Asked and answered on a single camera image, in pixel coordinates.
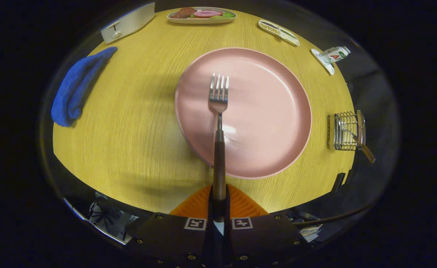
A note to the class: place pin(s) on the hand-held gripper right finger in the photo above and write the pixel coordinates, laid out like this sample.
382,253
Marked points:
228,210

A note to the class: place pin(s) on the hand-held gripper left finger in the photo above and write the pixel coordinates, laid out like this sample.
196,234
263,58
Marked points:
210,210

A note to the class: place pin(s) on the pink plate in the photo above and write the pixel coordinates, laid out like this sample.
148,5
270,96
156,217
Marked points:
263,111

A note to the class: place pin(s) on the black table clamp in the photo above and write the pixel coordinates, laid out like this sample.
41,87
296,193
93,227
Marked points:
350,176
338,182

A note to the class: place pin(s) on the white square coaster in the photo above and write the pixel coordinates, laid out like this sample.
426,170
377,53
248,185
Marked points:
328,67

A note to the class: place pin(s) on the blue cloth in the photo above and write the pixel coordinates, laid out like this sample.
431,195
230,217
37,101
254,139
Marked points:
76,89

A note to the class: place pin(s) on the white divided bean dish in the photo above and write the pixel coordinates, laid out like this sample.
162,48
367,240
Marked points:
279,32

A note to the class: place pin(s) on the white bottle with green label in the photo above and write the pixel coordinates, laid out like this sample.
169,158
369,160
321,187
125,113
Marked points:
333,55

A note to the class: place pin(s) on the white oval food plate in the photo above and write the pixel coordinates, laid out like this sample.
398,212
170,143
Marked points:
203,21

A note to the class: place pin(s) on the green lettuce leaf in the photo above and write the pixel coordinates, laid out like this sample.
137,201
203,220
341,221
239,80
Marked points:
228,15

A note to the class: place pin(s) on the pink ham slice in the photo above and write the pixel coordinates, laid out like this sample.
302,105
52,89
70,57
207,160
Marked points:
208,13

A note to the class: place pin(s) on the long brown meat piece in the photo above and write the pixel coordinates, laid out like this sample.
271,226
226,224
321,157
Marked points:
183,13

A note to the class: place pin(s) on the white toaster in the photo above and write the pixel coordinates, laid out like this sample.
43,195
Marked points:
132,22

